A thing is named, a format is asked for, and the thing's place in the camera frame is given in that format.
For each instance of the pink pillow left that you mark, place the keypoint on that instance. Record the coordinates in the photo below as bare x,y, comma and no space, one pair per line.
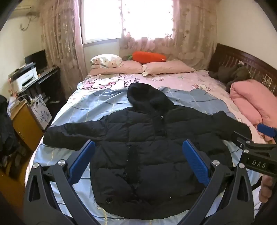
127,67

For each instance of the orange carrot plush pillow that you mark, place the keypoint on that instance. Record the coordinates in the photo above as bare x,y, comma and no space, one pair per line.
147,57

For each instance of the white printer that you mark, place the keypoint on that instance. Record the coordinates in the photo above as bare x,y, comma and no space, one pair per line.
22,77

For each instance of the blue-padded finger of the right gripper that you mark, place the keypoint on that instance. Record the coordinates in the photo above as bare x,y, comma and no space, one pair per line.
266,130

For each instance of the pink pillow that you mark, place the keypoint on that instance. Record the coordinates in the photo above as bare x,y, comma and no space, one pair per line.
127,67
166,67

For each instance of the white floral box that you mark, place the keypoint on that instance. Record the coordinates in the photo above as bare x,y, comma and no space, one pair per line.
40,111

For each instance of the pink lace curtain left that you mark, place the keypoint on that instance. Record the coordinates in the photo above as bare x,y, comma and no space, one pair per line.
62,39

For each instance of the black desk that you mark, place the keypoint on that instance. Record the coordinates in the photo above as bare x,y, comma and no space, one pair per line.
49,86

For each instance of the black computer monitor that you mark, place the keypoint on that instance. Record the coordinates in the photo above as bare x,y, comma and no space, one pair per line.
39,58

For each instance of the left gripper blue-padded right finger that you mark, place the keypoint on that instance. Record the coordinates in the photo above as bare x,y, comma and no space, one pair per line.
227,196

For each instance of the pink lace curtain right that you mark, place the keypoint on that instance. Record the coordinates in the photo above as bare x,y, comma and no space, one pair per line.
184,30

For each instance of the person's right hand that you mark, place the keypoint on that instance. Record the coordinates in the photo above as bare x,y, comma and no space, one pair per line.
266,188

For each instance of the yellow wooden cabinet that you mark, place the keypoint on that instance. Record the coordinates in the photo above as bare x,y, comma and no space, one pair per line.
26,125

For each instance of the pink lace curtain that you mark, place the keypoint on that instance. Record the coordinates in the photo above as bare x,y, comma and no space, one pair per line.
62,39
184,30

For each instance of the pink pillow right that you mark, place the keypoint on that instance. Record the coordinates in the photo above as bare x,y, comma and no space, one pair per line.
166,67

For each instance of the black hooded puffer jacket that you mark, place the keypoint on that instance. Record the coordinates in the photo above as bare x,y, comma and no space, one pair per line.
138,170

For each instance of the dark olive garment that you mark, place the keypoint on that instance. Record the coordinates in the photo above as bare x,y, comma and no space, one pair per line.
229,75

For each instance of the dark wooden headboard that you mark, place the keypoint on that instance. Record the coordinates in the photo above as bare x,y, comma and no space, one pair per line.
259,70

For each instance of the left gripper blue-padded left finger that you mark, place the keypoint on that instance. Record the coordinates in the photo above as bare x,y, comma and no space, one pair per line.
40,205

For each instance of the black clothing at left edge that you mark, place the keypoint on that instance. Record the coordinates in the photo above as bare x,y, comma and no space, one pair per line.
8,139

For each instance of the pink folded quilt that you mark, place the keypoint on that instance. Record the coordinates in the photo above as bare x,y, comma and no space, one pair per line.
256,103

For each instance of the white floral pillow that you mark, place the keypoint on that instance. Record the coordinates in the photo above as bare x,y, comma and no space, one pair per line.
106,61

